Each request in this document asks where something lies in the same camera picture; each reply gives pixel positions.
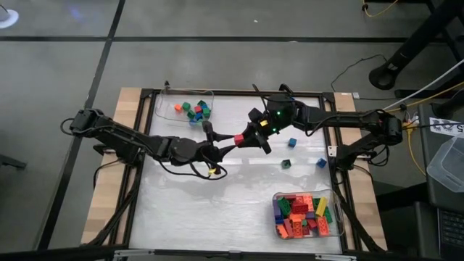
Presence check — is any white paper label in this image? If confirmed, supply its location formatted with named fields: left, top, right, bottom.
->
left=428, top=117, right=464, bottom=138

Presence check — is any white cable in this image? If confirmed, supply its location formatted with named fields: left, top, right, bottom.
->
left=382, top=57, right=464, bottom=112

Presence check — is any black metal table frame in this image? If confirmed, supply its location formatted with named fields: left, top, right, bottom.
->
left=108, top=86, right=389, bottom=254

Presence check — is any translucent plastic tub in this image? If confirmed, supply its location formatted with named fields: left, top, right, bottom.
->
left=426, top=136, right=464, bottom=194

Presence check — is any white round floor object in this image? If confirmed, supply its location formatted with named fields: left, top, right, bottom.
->
left=0, top=8, right=20, bottom=30

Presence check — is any black floor object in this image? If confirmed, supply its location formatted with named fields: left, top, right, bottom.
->
left=0, top=154, right=28, bottom=170

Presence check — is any yellow cable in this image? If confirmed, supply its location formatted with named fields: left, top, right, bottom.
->
left=361, top=0, right=399, bottom=18
left=400, top=81, right=464, bottom=177

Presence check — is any dark grey cabinet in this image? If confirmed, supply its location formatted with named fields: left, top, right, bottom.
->
left=416, top=103, right=464, bottom=261

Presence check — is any black floor stand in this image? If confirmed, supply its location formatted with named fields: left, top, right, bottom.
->
left=368, top=0, right=464, bottom=91

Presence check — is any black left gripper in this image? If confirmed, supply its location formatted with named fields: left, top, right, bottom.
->
left=168, top=120, right=239, bottom=175

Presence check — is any clear plastic bin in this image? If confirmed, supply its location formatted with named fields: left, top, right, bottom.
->
left=154, top=89, right=215, bottom=128
left=271, top=188, right=344, bottom=240

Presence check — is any black keyboard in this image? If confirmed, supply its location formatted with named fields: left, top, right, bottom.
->
left=436, top=207, right=464, bottom=260

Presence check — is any light wooden side board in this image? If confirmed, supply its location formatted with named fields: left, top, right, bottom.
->
left=80, top=86, right=146, bottom=244
left=328, top=92, right=388, bottom=251

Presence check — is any yellow brick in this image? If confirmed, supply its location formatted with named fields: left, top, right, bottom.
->
left=315, top=197, right=328, bottom=218

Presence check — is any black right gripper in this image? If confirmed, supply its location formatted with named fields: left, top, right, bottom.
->
left=241, top=93, right=297, bottom=156

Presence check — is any silver extrusion piece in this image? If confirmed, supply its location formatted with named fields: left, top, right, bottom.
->
left=113, top=249, right=157, bottom=260
left=313, top=253, right=359, bottom=261

